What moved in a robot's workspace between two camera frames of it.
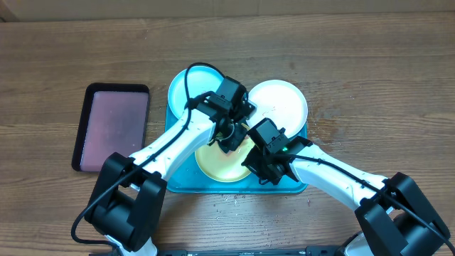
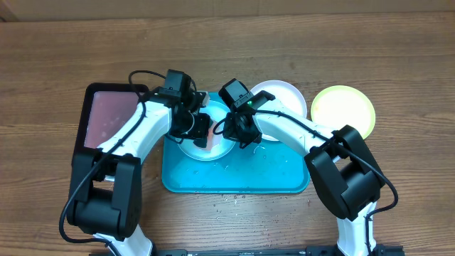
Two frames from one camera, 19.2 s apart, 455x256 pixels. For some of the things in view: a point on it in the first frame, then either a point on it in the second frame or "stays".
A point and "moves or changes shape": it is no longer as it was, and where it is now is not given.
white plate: (281, 102) stays
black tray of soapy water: (114, 119) stays
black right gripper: (254, 164) → (234, 135)
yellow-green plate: (215, 163) → (338, 106)
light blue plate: (200, 80) moves or changes shape
